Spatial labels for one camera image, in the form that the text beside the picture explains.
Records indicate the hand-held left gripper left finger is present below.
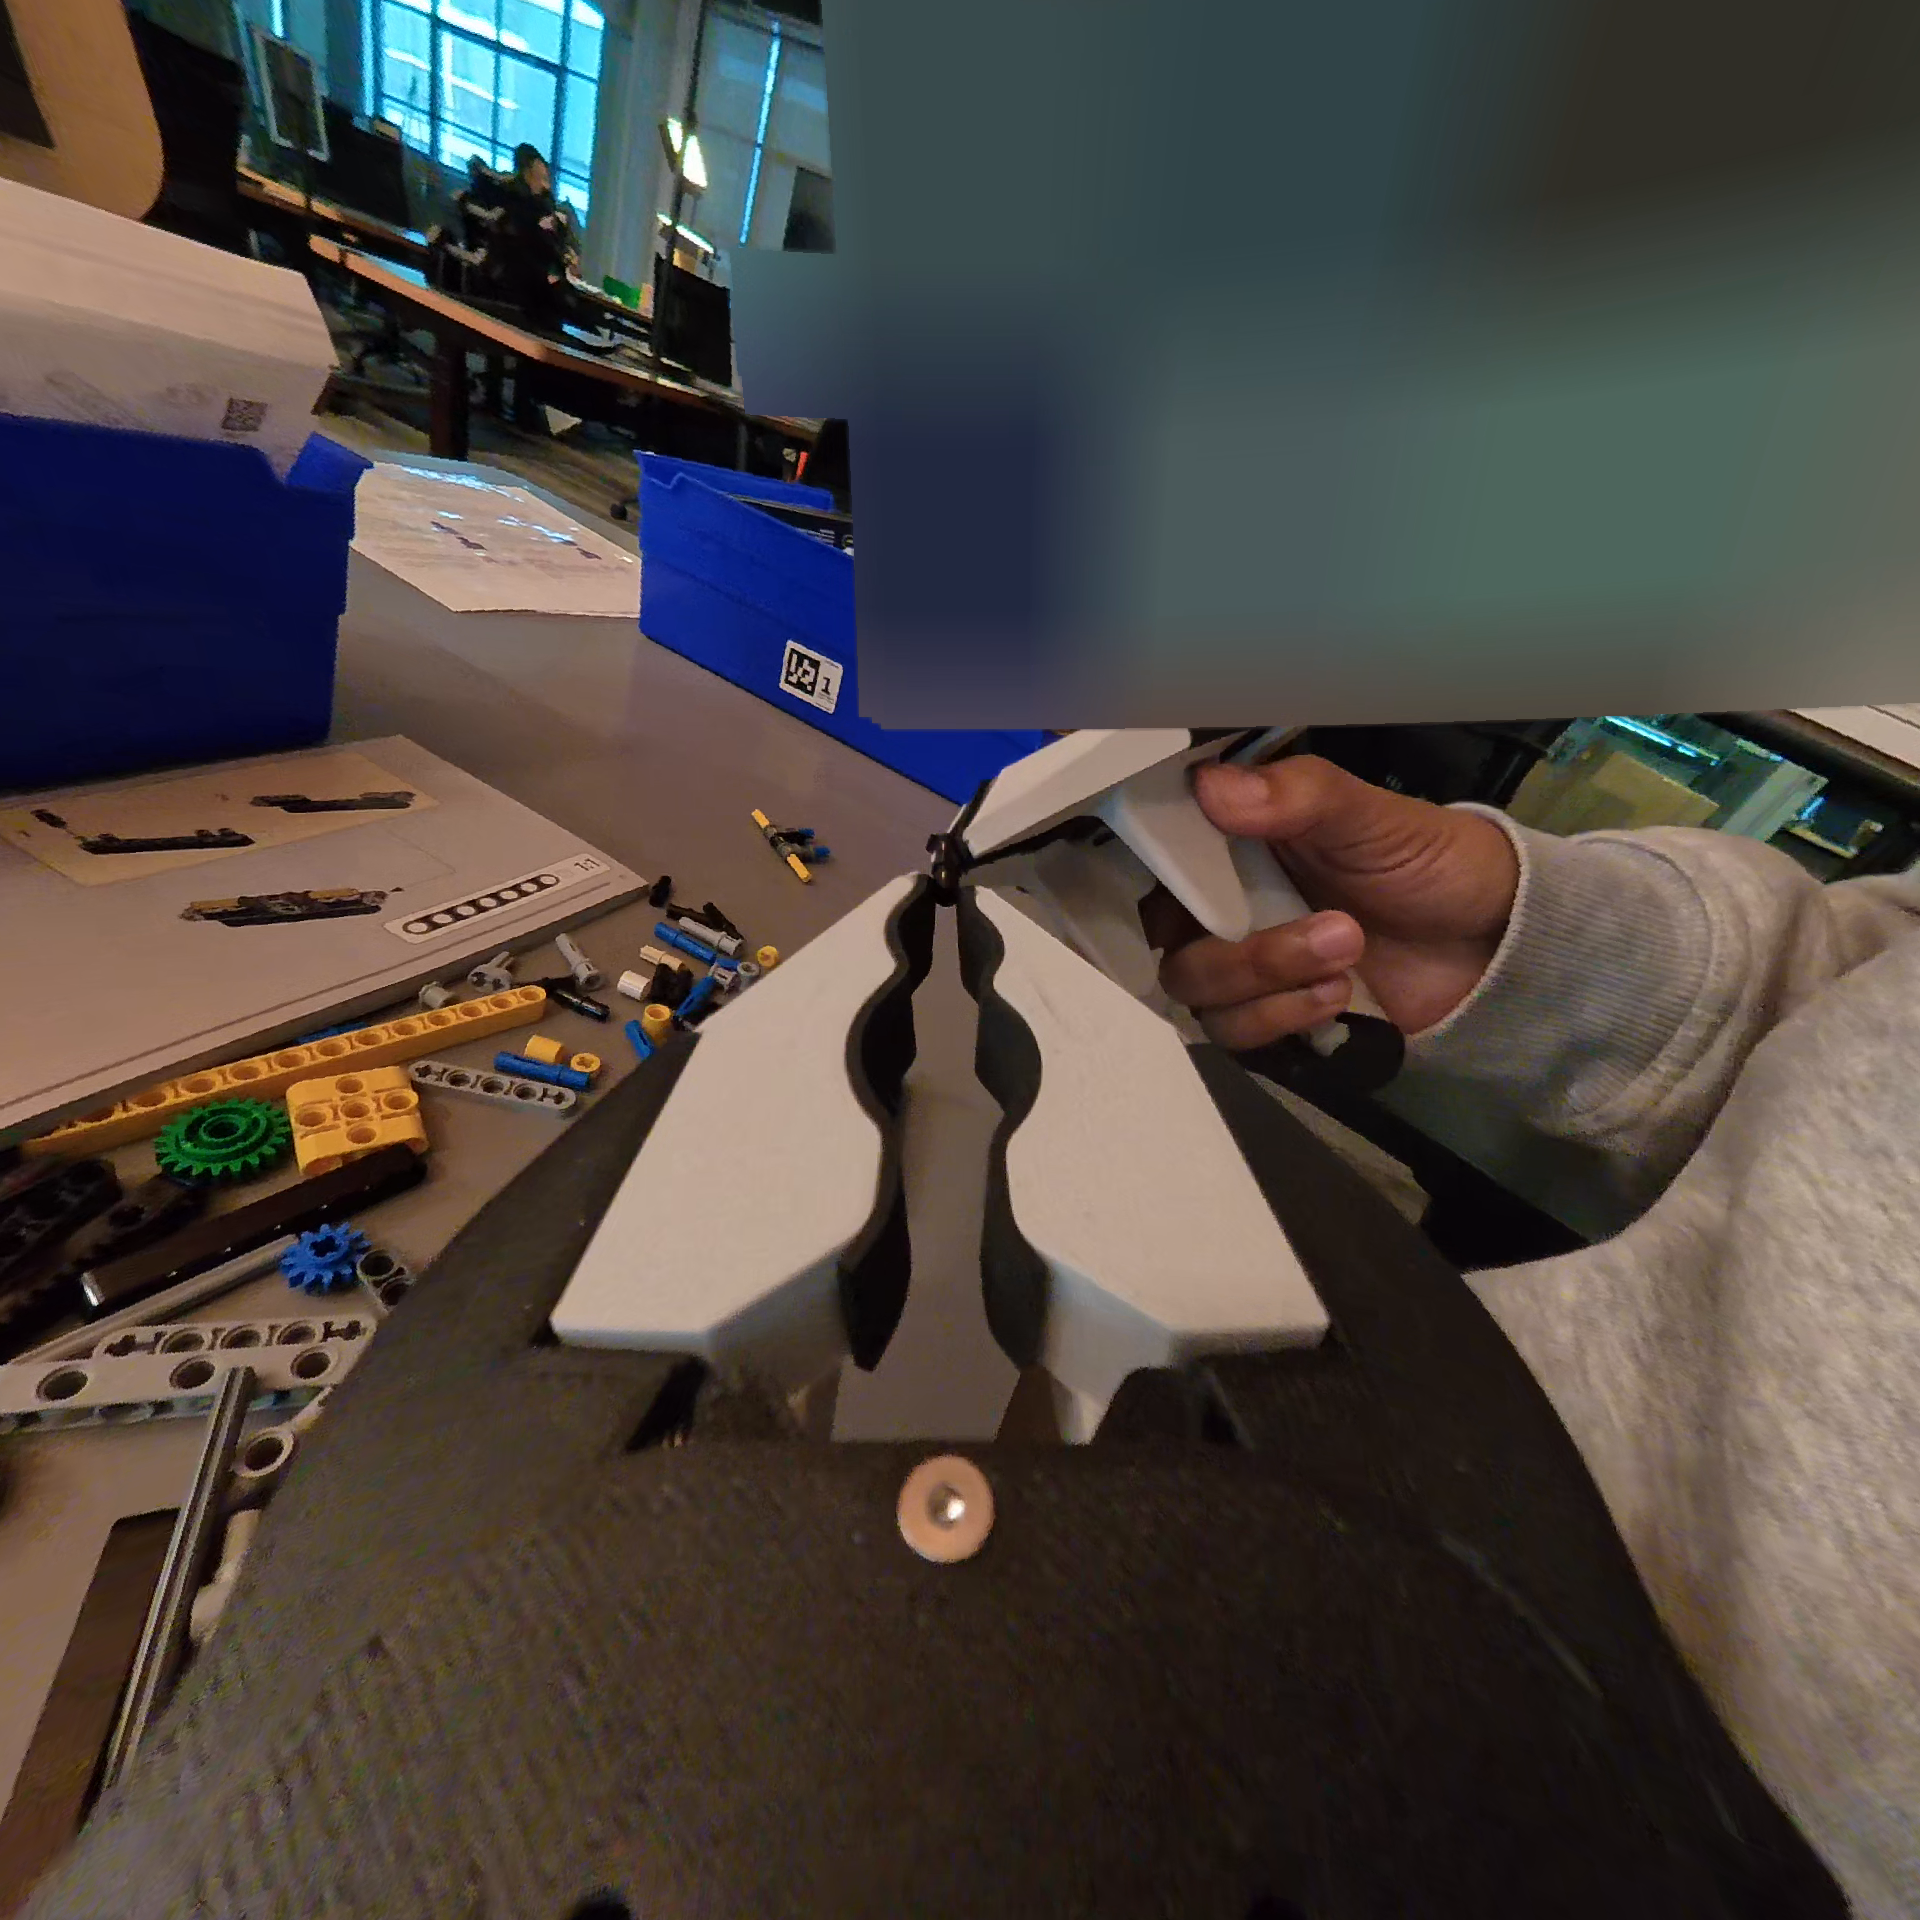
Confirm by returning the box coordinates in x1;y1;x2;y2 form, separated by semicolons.
549;869;948;1374

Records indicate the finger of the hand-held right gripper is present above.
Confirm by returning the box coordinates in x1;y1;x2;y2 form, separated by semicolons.
960;730;1235;869
984;854;1189;1038

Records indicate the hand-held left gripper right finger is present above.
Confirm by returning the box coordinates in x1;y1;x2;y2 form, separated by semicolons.
954;884;1337;1448

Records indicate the person's right forearm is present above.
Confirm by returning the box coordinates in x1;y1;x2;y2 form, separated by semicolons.
1403;802;1920;1255

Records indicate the pile of small lego pins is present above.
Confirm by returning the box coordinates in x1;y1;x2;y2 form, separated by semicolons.
421;877;784;1083

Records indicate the thin light grey lego liftarm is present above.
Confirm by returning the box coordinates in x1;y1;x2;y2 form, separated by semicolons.
410;1055;580;1123

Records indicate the yellow lego block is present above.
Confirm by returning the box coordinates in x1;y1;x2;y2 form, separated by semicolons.
286;1066;432;1179

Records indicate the yellow long lego beam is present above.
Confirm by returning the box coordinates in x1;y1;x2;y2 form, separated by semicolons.
23;982;549;1159

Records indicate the black long lego beam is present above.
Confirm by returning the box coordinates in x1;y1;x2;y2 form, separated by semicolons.
79;1146;432;1309

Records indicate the green lego gear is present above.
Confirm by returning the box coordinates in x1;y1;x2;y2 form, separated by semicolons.
153;1096;294;1185

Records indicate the grey cross-hole lego beam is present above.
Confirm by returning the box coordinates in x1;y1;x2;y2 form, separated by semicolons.
92;1313;381;1364

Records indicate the open lego instruction booklet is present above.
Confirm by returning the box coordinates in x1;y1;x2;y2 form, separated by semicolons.
0;736;650;1132

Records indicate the light grey long lego beam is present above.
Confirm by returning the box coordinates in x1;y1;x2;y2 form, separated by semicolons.
0;1340;356;1426

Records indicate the black holed lego beam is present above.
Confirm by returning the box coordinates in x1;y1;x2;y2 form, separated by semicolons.
0;1179;210;1351

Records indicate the person's right hand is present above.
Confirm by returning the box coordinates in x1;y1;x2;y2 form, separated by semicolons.
1156;754;1527;1055

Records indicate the blue plastic bin with tag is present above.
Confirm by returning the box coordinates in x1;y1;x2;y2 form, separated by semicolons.
637;450;1060;808

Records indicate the cardboard box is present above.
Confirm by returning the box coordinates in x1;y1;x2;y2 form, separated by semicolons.
1559;740;1721;844

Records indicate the black computer monitor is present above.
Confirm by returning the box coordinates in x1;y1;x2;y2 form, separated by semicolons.
650;254;738;395

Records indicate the white printed instruction sheet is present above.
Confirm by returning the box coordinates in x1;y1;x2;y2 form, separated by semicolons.
353;462;649;619

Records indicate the long wooden desk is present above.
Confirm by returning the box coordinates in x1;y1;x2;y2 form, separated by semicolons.
239;166;828;459

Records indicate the person's grey sweatshirt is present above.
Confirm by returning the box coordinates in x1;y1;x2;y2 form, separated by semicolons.
1461;1142;1920;1920

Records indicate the grey metal rod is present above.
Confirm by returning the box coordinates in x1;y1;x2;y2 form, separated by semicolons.
102;1364;262;1795

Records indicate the large paned window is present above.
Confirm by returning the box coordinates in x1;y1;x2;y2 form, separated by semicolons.
368;0;611;182

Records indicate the curved wooden panel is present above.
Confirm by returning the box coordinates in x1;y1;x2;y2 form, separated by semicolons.
0;0;166;220

